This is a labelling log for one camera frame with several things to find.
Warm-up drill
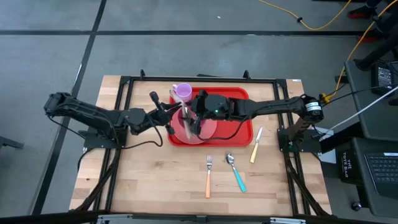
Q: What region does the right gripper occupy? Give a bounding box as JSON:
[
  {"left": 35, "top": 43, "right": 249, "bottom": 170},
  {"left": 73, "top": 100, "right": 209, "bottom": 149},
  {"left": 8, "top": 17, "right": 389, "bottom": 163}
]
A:
[{"left": 182, "top": 93, "right": 234, "bottom": 138}]

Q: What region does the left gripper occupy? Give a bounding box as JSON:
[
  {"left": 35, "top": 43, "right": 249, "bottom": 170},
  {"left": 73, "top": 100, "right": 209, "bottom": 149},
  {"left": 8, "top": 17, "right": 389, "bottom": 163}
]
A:
[{"left": 124, "top": 91, "right": 187, "bottom": 136}]

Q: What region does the pink plastic plate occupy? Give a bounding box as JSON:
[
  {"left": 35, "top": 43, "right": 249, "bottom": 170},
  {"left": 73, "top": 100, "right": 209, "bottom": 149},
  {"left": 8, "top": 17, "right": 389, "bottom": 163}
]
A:
[{"left": 170, "top": 107, "right": 218, "bottom": 145}]

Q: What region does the lilac plastic mug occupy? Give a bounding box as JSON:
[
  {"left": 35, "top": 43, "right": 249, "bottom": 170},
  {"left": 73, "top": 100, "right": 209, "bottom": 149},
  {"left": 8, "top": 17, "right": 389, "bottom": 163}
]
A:
[{"left": 172, "top": 82, "right": 193, "bottom": 103}]

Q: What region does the fork with orange handle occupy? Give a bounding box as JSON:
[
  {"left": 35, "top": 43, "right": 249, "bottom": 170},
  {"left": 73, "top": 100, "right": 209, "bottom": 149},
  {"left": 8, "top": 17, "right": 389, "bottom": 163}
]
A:
[{"left": 205, "top": 154, "right": 214, "bottom": 199}]

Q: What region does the spoon with teal handle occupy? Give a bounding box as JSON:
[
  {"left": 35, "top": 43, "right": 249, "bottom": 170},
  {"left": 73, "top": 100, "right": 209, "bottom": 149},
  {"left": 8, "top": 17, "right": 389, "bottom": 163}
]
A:
[{"left": 226, "top": 152, "right": 248, "bottom": 193}]

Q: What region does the red plastic tray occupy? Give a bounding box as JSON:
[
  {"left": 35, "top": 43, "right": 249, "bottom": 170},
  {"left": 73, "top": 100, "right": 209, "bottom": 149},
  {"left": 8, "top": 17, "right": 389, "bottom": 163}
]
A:
[{"left": 167, "top": 86, "right": 254, "bottom": 147}]

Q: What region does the black tote bag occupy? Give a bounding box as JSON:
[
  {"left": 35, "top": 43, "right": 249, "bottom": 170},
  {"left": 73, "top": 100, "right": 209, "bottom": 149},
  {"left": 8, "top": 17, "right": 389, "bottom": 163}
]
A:
[{"left": 335, "top": 149, "right": 354, "bottom": 180}]

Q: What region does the black floor stand leg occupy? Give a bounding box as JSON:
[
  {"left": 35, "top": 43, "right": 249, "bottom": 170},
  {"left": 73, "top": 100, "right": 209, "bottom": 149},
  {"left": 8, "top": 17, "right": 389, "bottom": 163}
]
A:
[{"left": 0, "top": 135, "right": 25, "bottom": 150}]

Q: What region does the dark grey side desk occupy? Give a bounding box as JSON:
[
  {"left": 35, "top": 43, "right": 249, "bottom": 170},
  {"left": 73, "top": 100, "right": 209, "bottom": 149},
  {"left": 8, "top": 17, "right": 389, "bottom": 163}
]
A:
[{"left": 343, "top": 58, "right": 398, "bottom": 142}]

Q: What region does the dark grey laptop desk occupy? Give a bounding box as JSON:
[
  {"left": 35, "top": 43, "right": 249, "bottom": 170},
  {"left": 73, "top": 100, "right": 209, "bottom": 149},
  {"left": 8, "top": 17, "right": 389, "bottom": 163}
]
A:
[{"left": 351, "top": 136, "right": 398, "bottom": 218}]

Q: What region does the black power supply unit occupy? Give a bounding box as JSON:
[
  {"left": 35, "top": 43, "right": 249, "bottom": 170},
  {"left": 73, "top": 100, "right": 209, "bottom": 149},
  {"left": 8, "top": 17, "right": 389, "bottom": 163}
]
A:
[{"left": 371, "top": 62, "right": 395, "bottom": 96}]

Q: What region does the black laptop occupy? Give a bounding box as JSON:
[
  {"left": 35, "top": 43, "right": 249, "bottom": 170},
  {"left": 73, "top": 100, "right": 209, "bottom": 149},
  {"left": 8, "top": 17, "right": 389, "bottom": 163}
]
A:
[{"left": 363, "top": 152, "right": 398, "bottom": 200}]

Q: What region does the person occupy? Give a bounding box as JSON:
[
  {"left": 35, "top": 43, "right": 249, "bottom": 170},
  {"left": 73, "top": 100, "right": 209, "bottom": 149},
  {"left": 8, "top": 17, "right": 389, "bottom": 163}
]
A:
[{"left": 347, "top": 0, "right": 398, "bottom": 43}]

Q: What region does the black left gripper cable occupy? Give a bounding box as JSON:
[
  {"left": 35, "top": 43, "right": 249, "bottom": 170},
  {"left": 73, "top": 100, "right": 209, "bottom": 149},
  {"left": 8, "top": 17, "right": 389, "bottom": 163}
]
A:
[{"left": 121, "top": 115, "right": 164, "bottom": 150}]

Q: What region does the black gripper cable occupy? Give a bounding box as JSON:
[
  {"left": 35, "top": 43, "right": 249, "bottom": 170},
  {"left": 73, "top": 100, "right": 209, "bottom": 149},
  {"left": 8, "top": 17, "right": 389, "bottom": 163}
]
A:
[
  {"left": 121, "top": 115, "right": 164, "bottom": 150},
  {"left": 195, "top": 114, "right": 250, "bottom": 141}
]

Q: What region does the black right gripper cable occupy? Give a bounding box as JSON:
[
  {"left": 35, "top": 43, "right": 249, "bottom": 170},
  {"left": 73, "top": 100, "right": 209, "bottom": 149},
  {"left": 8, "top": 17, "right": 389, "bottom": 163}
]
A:
[{"left": 195, "top": 114, "right": 250, "bottom": 141}]

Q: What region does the black aluminium table frame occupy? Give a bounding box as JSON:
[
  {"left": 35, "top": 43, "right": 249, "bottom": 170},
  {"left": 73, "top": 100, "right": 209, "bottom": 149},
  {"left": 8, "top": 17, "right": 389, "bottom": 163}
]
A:
[{"left": 70, "top": 68, "right": 333, "bottom": 224}]

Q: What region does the knife with yellow handle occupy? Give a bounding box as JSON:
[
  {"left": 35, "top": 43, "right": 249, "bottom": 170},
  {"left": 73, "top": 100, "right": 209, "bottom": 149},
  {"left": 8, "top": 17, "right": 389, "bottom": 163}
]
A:
[{"left": 249, "top": 126, "right": 264, "bottom": 164}]

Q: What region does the yellow extension cable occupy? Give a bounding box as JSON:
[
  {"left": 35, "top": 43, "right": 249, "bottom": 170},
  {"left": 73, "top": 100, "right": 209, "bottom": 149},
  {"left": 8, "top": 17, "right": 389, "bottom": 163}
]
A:
[
  {"left": 322, "top": 0, "right": 398, "bottom": 103},
  {"left": 257, "top": 0, "right": 353, "bottom": 31}
]

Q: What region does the white cable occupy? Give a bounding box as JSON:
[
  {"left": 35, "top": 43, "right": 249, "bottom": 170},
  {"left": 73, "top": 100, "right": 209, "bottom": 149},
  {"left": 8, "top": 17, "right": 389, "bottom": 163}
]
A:
[{"left": 320, "top": 93, "right": 398, "bottom": 141}]

